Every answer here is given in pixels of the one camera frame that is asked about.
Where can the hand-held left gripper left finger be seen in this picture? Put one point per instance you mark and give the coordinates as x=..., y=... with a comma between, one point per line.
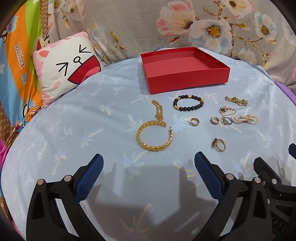
x=89, y=178

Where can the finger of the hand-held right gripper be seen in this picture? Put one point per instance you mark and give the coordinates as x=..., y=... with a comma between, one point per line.
x=261, y=169
x=292, y=151

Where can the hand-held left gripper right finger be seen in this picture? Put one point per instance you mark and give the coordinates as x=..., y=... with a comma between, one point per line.
x=208, y=176

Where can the gold braided bangle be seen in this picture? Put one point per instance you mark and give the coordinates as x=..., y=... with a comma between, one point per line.
x=141, y=140

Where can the gold wristwatch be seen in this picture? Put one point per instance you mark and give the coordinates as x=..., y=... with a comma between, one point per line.
x=238, y=100

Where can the red cardboard box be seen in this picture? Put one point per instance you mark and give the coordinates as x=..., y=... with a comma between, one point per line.
x=185, y=78

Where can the light blue bed sheet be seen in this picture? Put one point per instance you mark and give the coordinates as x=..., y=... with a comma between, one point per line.
x=81, y=139

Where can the gold hoop earring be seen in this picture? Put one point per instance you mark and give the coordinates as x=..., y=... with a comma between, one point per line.
x=197, y=122
x=211, y=121

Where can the purple object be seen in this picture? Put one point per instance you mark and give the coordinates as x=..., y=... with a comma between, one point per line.
x=286, y=89

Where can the pink cloth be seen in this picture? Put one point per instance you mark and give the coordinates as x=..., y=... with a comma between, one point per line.
x=3, y=150

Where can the cartoon face pillow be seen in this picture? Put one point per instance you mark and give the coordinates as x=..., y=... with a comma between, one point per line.
x=57, y=78

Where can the colourful cartoon sheet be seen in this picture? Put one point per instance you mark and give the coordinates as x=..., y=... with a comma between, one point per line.
x=20, y=69

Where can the grey floral blanket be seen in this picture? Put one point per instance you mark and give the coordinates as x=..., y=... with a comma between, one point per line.
x=138, y=23

